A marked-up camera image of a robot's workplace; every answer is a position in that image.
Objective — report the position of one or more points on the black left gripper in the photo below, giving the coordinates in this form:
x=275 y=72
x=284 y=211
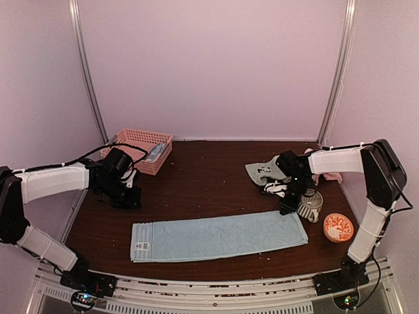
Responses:
x=133 y=203

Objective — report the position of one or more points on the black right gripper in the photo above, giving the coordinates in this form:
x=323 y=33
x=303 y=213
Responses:
x=291 y=207

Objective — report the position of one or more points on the light blue terry towel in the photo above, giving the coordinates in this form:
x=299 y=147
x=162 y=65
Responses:
x=213 y=238

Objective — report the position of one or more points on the blue polka dot striped towel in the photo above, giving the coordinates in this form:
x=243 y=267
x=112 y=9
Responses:
x=157 y=153

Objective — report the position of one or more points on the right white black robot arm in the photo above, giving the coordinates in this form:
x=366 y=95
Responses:
x=383 y=178

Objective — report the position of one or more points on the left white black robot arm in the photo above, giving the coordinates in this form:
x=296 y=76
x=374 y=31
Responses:
x=114 y=177

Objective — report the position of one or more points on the grey striped ceramic mug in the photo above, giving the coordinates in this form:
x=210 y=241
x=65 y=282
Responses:
x=310 y=205

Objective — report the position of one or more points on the pale green terry towel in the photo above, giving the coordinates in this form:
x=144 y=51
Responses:
x=266 y=172

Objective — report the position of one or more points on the pink perforated plastic basket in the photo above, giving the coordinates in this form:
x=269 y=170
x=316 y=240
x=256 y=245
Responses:
x=138 y=143

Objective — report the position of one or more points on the pink cloth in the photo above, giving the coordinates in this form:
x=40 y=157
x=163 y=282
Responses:
x=327 y=176

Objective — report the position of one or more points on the orange patterned ceramic bowl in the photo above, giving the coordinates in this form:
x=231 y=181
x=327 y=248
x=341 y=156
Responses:
x=338 y=228

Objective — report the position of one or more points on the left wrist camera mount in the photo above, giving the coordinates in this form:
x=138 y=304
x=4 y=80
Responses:
x=130 y=177

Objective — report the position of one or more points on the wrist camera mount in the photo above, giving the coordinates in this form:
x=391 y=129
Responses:
x=130 y=177
x=275 y=188

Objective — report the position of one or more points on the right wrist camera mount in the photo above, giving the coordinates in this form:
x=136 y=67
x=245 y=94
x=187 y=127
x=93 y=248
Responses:
x=275 y=188

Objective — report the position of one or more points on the front aluminium rail base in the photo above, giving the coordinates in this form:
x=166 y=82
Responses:
x=295 y=294

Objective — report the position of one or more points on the left aluminium frame post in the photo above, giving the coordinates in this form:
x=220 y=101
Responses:
x=85 y=68

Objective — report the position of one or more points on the aluminium frame post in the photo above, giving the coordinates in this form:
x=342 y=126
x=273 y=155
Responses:
x=340 y=69
x=85 y=68

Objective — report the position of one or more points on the right aluminium frame post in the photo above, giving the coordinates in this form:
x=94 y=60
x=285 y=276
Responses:
x=340 y=69

